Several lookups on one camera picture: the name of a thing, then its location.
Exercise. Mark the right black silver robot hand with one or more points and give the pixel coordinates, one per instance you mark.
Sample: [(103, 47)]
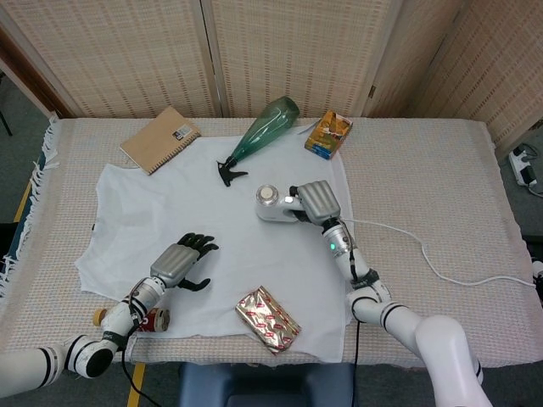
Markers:
[(320, 201)]

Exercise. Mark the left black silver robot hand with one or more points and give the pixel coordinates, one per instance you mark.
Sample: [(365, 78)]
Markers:
[(171, 265)]

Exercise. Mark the white handheld steam iron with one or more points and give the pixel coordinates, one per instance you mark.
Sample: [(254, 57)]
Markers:
[(271, 210)]

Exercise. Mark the white t-shirt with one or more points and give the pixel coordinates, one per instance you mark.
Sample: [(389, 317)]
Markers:
[(254, 263)]

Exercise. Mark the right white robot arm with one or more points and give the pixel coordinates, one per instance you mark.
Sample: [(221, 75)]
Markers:
[(441, 339)]

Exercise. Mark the red Costa coffee bottle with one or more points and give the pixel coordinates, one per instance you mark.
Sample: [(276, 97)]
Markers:
[(159, 320)]

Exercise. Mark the yellow orange carton box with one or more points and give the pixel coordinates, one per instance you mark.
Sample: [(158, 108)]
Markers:
[(328, 135)]

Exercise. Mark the green spray bottle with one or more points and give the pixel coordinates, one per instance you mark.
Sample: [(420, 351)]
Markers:
[(263, 127)]

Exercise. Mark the white towel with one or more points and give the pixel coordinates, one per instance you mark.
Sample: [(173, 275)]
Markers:
[(424, 178)]

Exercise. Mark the gold Lipton tea packet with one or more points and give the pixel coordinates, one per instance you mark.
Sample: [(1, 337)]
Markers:
[(267, 320)]

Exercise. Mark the brown spiral notebook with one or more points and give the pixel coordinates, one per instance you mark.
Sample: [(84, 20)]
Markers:
[(157, 140)]

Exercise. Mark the white power strip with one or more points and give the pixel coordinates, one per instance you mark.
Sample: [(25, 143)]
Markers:
[(518, 161)]

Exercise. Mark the black power adapter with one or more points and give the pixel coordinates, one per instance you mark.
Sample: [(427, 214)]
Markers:
[(528, 175)]

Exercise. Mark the woven folding screen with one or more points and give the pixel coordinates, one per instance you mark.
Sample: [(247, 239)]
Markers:
[(127, 51)]

